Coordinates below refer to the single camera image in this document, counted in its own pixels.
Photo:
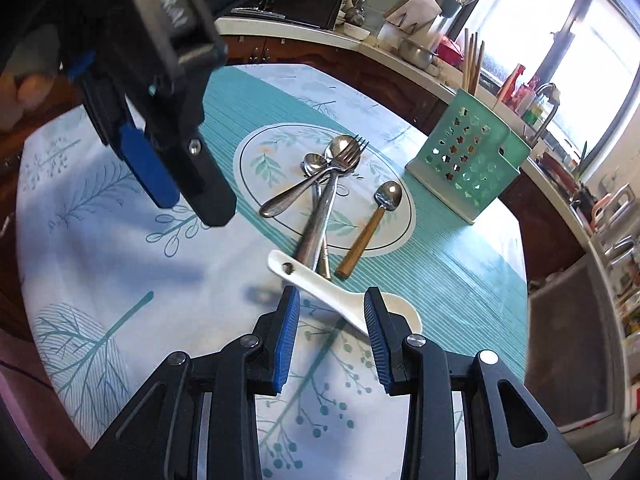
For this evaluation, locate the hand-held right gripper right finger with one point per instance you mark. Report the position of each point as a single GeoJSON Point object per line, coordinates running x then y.
{"type": "Point", "coordinates": [377, 340]}

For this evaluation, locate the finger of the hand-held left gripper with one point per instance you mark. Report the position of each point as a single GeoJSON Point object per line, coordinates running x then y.
{"type": "Point", "coordinates": [150, 170]}
{"type": "Point", "coordinates": [210, 195]}

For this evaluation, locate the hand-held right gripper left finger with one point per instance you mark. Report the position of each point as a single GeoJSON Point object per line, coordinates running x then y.
{"type": "Point", "coordinates": [287, 340]}

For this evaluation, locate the white ceramic soup spoon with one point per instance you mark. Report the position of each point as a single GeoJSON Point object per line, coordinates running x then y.
{"type": "Point", "coordinates": [320, 285]}

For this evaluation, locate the green perforated utensil holder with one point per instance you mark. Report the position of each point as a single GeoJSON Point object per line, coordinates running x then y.
{"type": "Point", "coordinates": [465, 160]}

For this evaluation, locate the plain bamboo chopstick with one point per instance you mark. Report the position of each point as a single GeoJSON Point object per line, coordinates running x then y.
{"type": "Point", "coordinates": [472, 62]}
{"type": "Point", "coordinates": [466, 60]}

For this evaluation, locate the brown wooden chopstick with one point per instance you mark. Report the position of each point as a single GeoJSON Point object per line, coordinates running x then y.
{"type": "Point", "coordinates": [479, 67]}

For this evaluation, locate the person's left hand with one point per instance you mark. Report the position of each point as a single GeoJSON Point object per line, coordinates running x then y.
{"type": "Point", "coordinates": [25, 97]}

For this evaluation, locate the metal fork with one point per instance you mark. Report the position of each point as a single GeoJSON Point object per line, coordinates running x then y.
{"type": "Point", "coordinates": [295, 195]}

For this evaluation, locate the teal leaf print tablecloth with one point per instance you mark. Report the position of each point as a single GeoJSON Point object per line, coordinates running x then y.
{"type": "Point", "coordinates": [125, 260]}

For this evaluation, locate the large metal spoon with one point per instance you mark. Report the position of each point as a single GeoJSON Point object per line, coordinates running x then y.
{"type": "Point", "coordinates": [312, 240]}

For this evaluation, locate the small metal spoon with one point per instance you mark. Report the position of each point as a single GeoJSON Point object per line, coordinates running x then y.
{"type": "Point", "coordinates": [312, 162]}

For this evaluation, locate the brown wooden cabinet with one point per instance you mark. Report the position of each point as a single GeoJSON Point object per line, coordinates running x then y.
{"type": "Point", "coordinates": [350, 70]}

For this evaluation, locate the grey mesh cabinet door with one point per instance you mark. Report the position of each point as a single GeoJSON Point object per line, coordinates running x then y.
{"type": "Point", "coordinates": [565, 350]}

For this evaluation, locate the stainless steel pot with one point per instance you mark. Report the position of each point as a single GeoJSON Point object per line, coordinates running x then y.
{"type": "Point", "coordinates": [417, 50]}

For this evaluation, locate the wooden cutting board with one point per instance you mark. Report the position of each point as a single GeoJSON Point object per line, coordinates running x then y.
{"type": "Point", "coordinates": [415, 10]}

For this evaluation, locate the white metal rack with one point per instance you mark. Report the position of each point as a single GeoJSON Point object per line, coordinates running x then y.
{"type": "Point", "coordinates": [615, 210]}

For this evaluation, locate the red plastic container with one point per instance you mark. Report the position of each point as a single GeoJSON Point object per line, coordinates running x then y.
{"type": "Point", "coordinates": [450, 52]}

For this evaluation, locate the red spray bottle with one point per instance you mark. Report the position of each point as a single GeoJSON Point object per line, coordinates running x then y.
{"type": "Point", "coordinates": [510, 85]}

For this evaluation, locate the metal kitchen faucet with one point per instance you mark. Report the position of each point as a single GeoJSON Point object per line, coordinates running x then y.
{"type": "Point", "coordinates": [550, 110]}

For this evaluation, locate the kitchen window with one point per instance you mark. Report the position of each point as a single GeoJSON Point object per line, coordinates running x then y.
{"type": "Point", "coordinates": [575, 35]}

